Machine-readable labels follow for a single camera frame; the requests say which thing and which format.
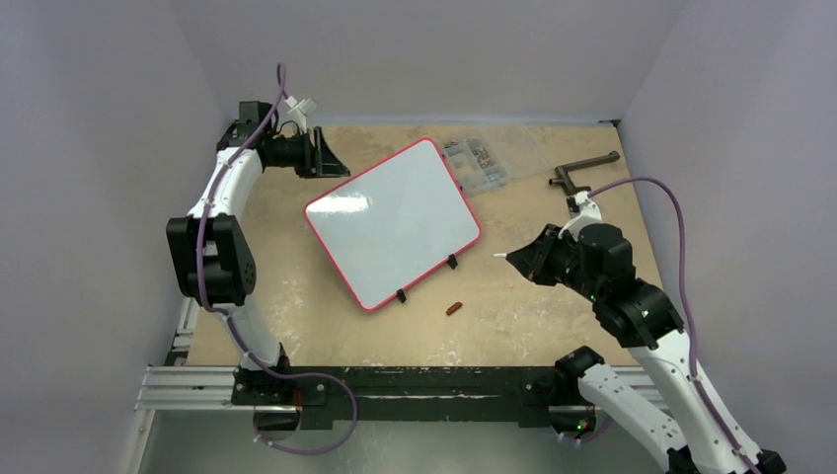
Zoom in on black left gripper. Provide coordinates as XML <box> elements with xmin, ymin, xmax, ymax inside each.
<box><xmin>268</xmin><ymin>126</ymin><xmax>349</xmax><ymax>179</ymax></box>

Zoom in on red marker cap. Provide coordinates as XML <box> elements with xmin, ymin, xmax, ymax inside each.
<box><xmin>445</xmin><ymin>301</ymin><xmax>463</xmax><ymax>316</ymax></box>

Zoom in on pink framed whiteboard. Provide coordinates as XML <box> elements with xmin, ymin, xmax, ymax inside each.
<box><xmin>304</xmin><ymin>137</ymin><xmax>482</xmax><ymax>311</ymax></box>

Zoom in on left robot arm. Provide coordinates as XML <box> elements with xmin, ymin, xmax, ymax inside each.
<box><xmin>165</xmin><ymin>97</ymin><xmax>350</xmax><ymax>404</ymax></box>

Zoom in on clear plastic screw box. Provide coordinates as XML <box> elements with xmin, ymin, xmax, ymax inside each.
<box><xmin>440</xmin><ymin>124</ymin><xmax>551</xmax><ymax>198</ymax></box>

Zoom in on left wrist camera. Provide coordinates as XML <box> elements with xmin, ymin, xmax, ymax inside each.
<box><xmin>283</xmin><ymin>96</ymin><xmax>318</xmax><ymax>132</ymax></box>

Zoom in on dark metal crank handle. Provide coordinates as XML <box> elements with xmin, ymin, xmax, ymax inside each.
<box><xmin>549</xmin><ymin>150</ymin><xmax>622</xmax><ymax>197</ymax></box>

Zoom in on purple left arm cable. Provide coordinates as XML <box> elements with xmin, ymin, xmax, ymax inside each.
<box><xmin>194</xmin><ymin>62</ymin><xmax>309</xmax><ymax>377</ymax></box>

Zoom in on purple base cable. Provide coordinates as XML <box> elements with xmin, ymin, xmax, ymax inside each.
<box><xmin>251</xmin><ymin>372</ymin><xmax>359</xmax><ymax>456</ymax></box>

